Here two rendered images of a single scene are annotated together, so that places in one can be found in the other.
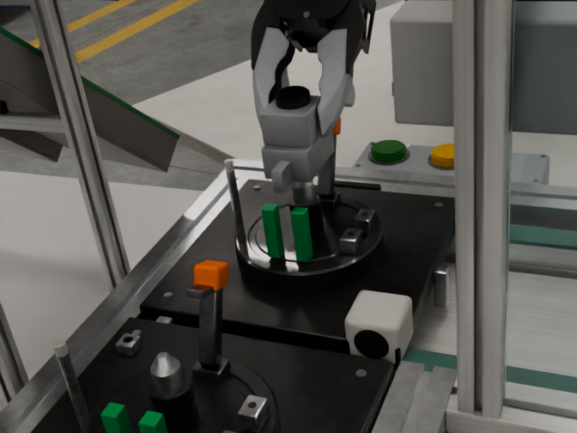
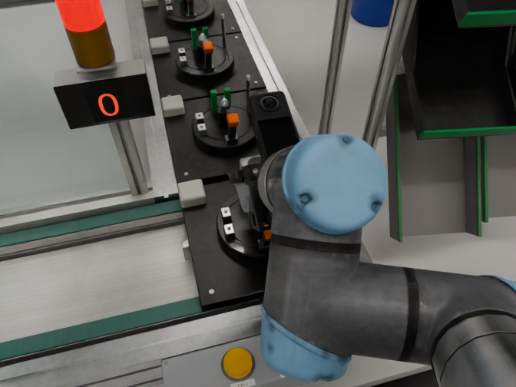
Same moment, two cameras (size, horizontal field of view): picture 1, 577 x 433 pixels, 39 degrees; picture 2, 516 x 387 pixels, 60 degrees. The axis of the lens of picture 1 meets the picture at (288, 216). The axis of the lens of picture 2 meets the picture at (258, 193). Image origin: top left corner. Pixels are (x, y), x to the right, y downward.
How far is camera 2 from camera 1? 1.07 m
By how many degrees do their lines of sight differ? 92
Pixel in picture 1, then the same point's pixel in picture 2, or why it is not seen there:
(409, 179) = (250, 325)
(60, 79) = (372, 106)
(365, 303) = (197, 188)
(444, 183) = (226, 330)
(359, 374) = (186, 172)
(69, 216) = not seen: hidden behind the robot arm
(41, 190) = not seen: outside the picture
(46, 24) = (378, 78)
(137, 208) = not seen: hidden behind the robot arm
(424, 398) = (160, 181)
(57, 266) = (443, 242)
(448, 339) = (177, 244)
